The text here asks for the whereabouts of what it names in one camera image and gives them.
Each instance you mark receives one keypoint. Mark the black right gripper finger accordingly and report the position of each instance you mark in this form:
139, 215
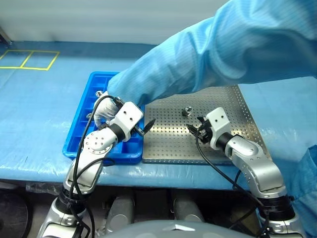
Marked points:
201, 120
192, 129

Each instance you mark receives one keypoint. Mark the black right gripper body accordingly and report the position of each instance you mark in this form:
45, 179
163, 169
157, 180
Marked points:
206, 132

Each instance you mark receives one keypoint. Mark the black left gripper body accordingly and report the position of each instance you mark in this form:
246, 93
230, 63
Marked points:
135, 130

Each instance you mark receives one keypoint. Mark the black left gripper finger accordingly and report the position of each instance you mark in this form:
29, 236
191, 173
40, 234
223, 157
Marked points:
149, 124

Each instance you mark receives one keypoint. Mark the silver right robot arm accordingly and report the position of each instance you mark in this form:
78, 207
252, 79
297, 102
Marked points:
260, 168

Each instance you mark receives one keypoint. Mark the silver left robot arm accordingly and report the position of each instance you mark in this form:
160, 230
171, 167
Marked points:
99, 143

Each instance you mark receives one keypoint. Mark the blue compartment tray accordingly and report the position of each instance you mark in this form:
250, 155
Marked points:
74, 146

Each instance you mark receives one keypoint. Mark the white gloved person hand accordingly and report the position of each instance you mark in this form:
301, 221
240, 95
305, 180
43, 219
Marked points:
105, 110

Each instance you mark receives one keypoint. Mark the perforated metal tray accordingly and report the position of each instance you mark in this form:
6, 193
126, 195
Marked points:
173, 138

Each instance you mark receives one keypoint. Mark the blue cleanroom suit sleeve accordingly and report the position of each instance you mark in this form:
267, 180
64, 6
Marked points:
198, 62

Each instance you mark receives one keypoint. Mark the grey rounded cylinder shape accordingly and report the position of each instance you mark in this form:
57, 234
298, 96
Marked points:
121, 210
187, 209

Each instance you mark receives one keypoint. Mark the blue plastic table cover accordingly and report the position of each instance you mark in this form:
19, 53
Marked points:
37, 119

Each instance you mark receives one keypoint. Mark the grey robot torso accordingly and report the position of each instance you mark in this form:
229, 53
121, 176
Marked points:
173, 231

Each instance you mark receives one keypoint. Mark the blue cleanroom suit torso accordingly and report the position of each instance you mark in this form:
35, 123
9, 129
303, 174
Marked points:
307, 193

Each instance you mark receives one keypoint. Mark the black round shape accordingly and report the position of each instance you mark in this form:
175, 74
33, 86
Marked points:
12, 215

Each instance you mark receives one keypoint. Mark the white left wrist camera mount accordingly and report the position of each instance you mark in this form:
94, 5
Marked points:
128, 119

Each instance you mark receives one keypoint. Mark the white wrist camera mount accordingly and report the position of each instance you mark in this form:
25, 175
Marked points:
218, 121
128, 119

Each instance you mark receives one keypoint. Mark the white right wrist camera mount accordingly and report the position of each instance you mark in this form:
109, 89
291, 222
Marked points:
218, 121

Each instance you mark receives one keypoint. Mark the dark metal post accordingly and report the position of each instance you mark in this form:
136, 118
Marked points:
5, 37

